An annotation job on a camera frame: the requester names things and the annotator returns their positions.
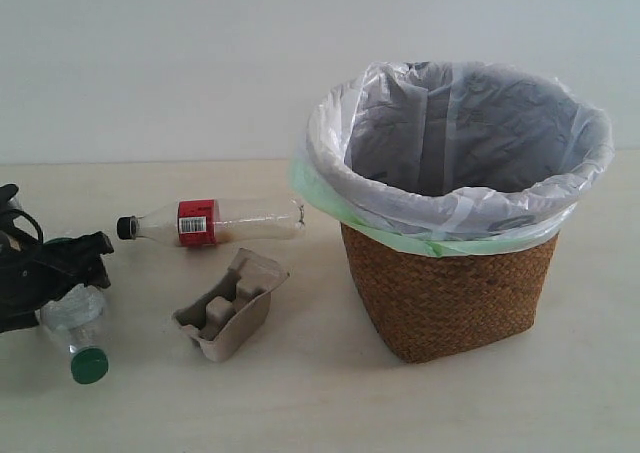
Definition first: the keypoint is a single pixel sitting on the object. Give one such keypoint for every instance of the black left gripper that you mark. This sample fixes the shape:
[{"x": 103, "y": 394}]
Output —
[{"x": 33, "y": 270}]

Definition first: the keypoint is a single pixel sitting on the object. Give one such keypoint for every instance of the woven brown wicker basket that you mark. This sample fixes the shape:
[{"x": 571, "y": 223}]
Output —
[{"x": 425, "y": 308}]

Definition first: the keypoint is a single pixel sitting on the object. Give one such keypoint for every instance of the clear bottle green label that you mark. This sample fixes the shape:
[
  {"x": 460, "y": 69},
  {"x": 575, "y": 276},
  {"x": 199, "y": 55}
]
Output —
[{"x": 77, "y": 325}]

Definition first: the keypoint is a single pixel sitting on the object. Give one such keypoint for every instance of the white plastic bin liner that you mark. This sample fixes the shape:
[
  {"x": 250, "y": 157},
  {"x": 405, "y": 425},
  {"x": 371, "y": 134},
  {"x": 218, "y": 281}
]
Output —
[{"x": 456, "y": 150}]

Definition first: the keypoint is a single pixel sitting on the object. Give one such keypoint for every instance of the grey cardboard pulp tray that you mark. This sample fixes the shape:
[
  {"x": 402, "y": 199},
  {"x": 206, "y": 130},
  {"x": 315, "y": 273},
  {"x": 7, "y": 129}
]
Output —
[{"x": 224, "y": 318}]

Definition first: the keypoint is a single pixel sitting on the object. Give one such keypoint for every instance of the clear bottle red label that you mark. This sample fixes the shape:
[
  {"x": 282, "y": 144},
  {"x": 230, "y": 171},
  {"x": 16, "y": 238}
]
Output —
[{"x": 210, "y": 222}]

